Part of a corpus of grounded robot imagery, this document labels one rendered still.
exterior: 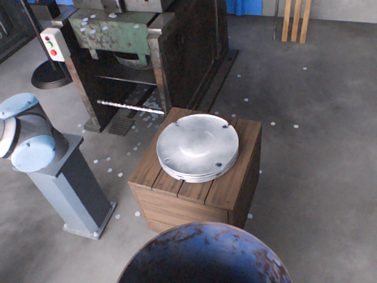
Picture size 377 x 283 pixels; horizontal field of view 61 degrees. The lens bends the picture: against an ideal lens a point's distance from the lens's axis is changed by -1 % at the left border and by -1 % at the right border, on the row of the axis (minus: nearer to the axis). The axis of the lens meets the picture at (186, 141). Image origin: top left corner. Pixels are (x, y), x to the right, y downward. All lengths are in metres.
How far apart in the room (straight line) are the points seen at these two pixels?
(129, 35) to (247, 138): 0.65
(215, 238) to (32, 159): 0.54
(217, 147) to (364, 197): 0.71
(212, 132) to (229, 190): 0.24
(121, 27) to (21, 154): 0.72
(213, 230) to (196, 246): 0.10
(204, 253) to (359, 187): 0.83
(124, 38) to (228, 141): 0.64
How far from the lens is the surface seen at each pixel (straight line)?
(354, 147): 1.73
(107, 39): 1.52
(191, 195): 1.07
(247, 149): 1.18
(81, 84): 1.71
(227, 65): 2.14
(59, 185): 1.22
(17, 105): 1.07
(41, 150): 0.96
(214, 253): 1.01
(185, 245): 0.95
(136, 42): 1.44
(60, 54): 1.58
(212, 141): 1.15
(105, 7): 1.51
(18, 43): 3.11
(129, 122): 1.65
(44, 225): 1.64
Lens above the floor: 1.23
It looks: 46 degrees down
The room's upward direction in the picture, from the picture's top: 10 degrees counter-clockwise
